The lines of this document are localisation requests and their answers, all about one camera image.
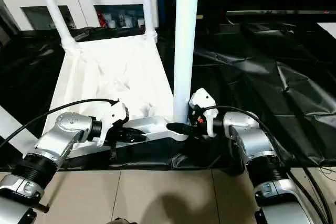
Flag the white sheet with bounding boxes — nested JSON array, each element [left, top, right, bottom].
[[316, 21, 336, 40]]

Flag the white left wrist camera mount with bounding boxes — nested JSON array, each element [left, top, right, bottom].
[[96, 99, 130, 148]]

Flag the black mat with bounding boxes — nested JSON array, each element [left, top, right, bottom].
[[0, 19, 336, 171]]

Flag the white plastic table top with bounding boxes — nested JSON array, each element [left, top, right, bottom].
[[41, 34, 192, 159]]

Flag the dark metal stand leg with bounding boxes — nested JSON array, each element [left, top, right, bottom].
[[36, 187, 57, 214]]

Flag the white plastic table leg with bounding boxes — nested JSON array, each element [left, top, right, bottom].
[[139, 0, 159, 41], [33, 0, 81, 50], [0, 104, 40, 156], [172, 0, 201, 125]]

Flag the long metal rod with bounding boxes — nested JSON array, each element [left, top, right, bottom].
[[225, 9, 336, 16]]

